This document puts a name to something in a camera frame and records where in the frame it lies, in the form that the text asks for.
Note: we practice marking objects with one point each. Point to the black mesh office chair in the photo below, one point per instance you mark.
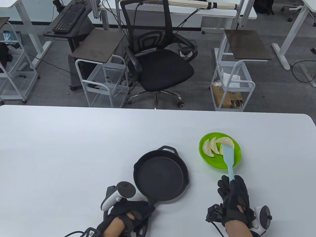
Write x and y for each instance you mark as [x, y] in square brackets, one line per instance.
[163, 69]

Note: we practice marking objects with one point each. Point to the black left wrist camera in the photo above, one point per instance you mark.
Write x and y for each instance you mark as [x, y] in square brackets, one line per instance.
[90, 232]

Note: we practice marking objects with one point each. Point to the person's left forearm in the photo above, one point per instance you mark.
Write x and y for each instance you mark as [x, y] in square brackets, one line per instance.
[112, 228]

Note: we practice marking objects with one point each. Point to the white desk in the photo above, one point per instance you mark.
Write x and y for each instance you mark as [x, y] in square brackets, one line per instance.
[7, 5]
[281, 56]
[217, 13]

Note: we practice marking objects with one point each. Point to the black and white left controller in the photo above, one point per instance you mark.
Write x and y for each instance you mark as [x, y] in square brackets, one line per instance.
[126, 188]

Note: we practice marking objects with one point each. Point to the person's right hand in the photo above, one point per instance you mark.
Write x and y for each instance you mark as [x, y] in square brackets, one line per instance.
[237, 197]

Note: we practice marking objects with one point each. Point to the black backpack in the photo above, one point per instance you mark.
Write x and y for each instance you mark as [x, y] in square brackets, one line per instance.
[263, 6]

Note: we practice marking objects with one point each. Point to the dark keyboard stand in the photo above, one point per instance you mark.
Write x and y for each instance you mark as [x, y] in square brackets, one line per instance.
[84, 27]

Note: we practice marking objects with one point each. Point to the person's right forearm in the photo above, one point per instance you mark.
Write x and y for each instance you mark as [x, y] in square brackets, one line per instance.
[238, 229]

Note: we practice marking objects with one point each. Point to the pale cream dumpling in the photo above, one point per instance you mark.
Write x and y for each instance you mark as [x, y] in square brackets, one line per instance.
[207, 147]
[214, 145]
[224, 140]
[221, 150]

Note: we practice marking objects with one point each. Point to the brown paper bag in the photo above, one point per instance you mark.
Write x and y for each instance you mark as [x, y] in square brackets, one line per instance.
[223, 97]

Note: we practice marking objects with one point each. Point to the white cart with dark top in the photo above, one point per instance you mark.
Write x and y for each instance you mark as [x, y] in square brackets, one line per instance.
[98, 44]
[246, 44]
[4, 22]

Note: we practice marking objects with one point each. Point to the light blue dessert spatula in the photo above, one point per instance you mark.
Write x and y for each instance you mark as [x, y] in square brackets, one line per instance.
[228, 155]

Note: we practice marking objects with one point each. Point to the silver foil packet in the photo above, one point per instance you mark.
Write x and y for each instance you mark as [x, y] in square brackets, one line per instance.
[9, 37]

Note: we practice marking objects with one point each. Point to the black and white controller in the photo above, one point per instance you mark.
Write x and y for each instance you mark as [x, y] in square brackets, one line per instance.
[126, 188]
[265, 216]

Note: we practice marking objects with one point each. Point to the black keyboard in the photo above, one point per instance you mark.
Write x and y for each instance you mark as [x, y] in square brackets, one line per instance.
[69, 18]

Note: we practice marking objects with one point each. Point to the white paper sheets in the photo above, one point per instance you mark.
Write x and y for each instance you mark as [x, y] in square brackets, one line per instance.
[228, 79]

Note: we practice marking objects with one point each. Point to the green plastic bowl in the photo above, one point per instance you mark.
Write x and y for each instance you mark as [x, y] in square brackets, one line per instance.
[214, 161]

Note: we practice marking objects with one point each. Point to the black and white right controller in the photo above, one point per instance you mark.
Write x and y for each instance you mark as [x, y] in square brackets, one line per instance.
[265, 216]

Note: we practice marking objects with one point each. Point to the person's left hand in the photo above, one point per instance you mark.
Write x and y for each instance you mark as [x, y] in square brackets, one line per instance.
[134, 207]

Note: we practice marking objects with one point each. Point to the black cast iron frying pan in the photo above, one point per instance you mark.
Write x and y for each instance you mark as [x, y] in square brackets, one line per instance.
[160, 177]

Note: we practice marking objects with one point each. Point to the black computer tower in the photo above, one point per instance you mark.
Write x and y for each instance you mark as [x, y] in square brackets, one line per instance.
[74, 74]

